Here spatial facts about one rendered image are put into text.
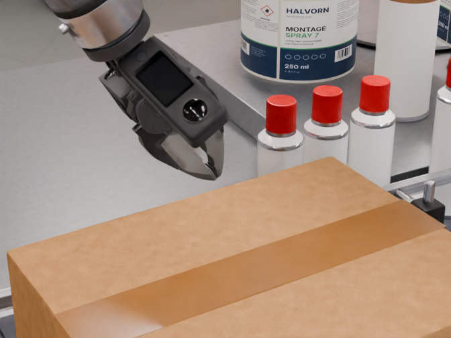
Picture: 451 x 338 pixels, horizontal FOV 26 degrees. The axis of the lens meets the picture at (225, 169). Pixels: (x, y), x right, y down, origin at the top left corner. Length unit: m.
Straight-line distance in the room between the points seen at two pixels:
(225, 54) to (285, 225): 1.02
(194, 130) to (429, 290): 0.31
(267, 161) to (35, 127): 0.64
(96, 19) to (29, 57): 3.35
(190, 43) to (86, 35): 0.89
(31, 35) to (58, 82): 2.74
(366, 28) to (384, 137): 0.76
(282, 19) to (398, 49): 0.23
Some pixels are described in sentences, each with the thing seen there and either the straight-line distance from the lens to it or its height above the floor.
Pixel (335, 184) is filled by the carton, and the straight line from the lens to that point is 0.81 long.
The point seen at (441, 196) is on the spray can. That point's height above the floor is 0.91.
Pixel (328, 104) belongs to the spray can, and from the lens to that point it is 1.07.
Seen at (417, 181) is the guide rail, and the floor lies 0.96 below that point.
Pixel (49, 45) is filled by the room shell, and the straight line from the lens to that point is 4.38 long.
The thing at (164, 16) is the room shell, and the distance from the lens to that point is 4.69.
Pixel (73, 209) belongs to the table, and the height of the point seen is 0.83.
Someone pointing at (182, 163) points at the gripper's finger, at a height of 1.04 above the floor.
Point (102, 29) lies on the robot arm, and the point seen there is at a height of 1.20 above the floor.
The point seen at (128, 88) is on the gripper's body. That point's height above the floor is 1.13.
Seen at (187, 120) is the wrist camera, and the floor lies 1.13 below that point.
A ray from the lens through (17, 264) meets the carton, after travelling 0.72.
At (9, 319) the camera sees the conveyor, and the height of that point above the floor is 0.88.
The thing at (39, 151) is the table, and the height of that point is 0.83.
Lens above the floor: 1.51
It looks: 28 degrees down
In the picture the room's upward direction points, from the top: straight up
